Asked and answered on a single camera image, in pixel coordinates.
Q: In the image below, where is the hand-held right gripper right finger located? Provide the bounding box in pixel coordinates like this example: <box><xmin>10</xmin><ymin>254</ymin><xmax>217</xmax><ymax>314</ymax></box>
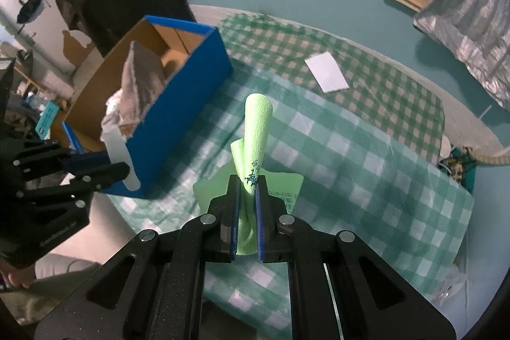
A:
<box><xmin>254</xmin><ymin>181</ymin><xmax>457</xmax><ymax>340</ymax></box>

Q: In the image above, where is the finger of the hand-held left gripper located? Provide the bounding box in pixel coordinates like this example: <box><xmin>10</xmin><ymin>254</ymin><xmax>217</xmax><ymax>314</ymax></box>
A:
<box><xmin>16</xmin><ymin>162</ymin><xmax>131</xmax><ymax>202</ymax></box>
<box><xmin>14</xmin><ymin>140</ymin><xmax>110</xmax><ymax>181</ymax></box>

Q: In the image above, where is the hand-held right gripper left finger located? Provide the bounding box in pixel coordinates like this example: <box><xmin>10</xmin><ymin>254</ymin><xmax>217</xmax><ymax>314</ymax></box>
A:
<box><xmin>34</xmin><ymin>173</ymin><xmax>242</xmax><ymax>340</ymax></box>

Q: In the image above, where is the light green plastic bag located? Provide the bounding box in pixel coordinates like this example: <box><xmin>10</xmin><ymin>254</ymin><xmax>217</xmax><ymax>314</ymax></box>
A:
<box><xmin>193</xmin><ymin>94</ymin><xmax>304</xmax><ymax>256</ymax></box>

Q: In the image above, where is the pinkish grey towel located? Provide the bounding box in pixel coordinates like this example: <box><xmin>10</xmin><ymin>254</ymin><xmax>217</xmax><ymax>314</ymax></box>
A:
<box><xmin>101</xmin><ymin>41</ymin><xmax>166</xmax><ymax>143</ymax></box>

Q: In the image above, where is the blue cardboard box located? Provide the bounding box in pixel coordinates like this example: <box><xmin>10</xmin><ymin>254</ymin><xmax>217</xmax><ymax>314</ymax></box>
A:
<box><xmin>62</xmin><ymin>15</ymin><xmax>233</xmax><ymax>199</ymax></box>

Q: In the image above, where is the person's left hand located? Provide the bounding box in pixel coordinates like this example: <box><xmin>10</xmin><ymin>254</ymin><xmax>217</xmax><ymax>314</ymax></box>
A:
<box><xmin>0</xmin><ymin>260</ymin><xmax>36</xmax><ymax>289</ymax></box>

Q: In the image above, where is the teal packet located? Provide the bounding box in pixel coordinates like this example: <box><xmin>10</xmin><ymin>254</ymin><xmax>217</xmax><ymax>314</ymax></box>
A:
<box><xmin>36</xmin><ymin>101</ymin><xmax>60</xmax><ymax>137</ymax></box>

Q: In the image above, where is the green white checked blanket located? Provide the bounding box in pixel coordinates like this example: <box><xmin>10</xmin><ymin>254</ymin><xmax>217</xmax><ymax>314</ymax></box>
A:
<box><xmin>107</xmin><ymin>69</ymin><xmax>475</xmax><ymax>340</ymax></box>

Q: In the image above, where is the white paper sheet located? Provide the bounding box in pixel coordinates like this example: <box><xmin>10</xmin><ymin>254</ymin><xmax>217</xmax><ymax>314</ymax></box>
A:
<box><xmin>305</xmin><ymin>52</ymin><xmax>349</xmax><ymax>93</ymax></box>

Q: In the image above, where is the dark folded umbrella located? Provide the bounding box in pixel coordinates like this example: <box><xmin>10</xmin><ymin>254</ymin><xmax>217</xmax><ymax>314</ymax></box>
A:
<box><xmin>16</xmin><ymin>0</ymin><xmax>44</xmax><ymax>24</ymax></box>

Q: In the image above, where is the green beige checked sheet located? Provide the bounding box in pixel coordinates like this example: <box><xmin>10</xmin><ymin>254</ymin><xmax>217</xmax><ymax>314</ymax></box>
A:
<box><xmin>218</xmin><ymin>13</ymin><xmax>446</xmax><ymax>165</ymax></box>

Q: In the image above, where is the white plastic bag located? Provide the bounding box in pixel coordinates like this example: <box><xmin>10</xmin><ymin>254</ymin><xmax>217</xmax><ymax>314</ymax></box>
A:
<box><xmin>434</xmin><ymin>264</ymin><xmax>471</xmax><ymax>303</ymax></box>

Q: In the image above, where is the teal crate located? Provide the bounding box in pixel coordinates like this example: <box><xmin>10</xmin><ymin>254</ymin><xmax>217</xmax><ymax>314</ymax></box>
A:
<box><xmin>438</xmin><ymin>137</ymin><xmax>510</xmax><ymax>193</ymax></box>

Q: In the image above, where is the silver curtain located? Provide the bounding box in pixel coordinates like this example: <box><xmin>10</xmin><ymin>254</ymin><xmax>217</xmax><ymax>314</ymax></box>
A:
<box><xmin>412</xmin><ymin>0</ymin><xmax>510</xmax><ymax>110</ymax></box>

